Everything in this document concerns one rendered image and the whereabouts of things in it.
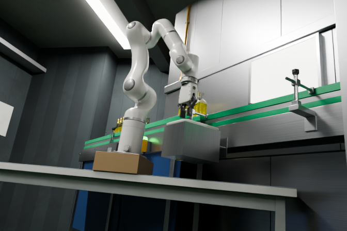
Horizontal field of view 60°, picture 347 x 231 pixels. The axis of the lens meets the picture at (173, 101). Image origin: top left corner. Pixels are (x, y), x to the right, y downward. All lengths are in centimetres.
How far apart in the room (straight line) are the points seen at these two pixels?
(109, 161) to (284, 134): 81
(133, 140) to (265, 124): 64
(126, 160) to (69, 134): 316
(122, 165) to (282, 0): 129
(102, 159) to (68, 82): 346
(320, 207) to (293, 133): 34
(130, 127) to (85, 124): 296
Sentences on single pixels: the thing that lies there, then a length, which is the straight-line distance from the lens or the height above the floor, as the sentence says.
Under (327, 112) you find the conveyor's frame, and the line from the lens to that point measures 125.
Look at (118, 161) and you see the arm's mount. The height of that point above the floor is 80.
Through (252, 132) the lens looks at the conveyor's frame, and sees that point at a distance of 143.
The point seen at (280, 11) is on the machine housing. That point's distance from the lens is 191.
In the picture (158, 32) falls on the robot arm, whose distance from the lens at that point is 180.
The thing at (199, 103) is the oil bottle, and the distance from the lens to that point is 183.
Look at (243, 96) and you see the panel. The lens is 179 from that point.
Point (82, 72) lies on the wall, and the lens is 485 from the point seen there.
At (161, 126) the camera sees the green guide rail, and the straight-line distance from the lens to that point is 193.
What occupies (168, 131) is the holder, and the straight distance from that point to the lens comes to 146.
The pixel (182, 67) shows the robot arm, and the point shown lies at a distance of 149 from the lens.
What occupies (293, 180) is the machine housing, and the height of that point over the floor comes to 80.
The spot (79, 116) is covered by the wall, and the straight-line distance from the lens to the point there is 459.
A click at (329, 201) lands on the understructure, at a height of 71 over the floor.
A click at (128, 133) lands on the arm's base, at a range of 155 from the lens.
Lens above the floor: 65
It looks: 18 degrees up
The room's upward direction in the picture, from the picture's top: 6 degrees clockwise
